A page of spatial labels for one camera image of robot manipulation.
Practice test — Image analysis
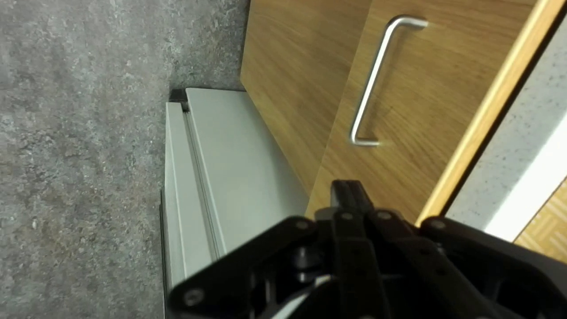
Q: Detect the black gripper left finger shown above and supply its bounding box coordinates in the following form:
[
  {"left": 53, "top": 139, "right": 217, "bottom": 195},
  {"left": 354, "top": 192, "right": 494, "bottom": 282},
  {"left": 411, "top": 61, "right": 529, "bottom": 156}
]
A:
[{"left": 166, "top": 180, "right": 379, "bottom": 319}]

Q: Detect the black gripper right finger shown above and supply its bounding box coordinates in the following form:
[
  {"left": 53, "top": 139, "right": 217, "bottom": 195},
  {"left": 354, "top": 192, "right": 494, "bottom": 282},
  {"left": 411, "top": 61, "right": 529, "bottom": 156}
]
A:
[{"left": 349, "top": 180, "right": 567, "bottom": 319}]

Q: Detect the white drawer with wood front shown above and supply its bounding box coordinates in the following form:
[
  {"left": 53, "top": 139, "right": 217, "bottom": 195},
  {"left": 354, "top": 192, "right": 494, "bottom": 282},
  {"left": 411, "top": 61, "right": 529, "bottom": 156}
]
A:
[{"left": 304, "top": 0, "right": 565, "bottom": 227}]

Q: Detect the light grey base platform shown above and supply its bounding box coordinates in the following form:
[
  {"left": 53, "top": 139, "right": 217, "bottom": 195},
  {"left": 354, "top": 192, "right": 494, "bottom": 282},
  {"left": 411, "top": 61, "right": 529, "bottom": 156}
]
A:
[{"left": 161, "top": 87, "right": 308, "bottom": 304}]

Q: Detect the wooden lower cabinet front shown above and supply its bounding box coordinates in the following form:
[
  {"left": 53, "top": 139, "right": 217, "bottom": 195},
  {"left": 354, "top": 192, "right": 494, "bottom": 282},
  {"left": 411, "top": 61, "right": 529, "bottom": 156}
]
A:
[{"left": 237, "top": 0, "right": 373, "bottom": 197}]

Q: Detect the metal drawer handle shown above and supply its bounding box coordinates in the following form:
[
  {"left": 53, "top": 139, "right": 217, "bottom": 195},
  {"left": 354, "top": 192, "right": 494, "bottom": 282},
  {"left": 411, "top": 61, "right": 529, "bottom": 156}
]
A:
[{"left": 347, "top": 15, "right": 430, "bottom": 149}]

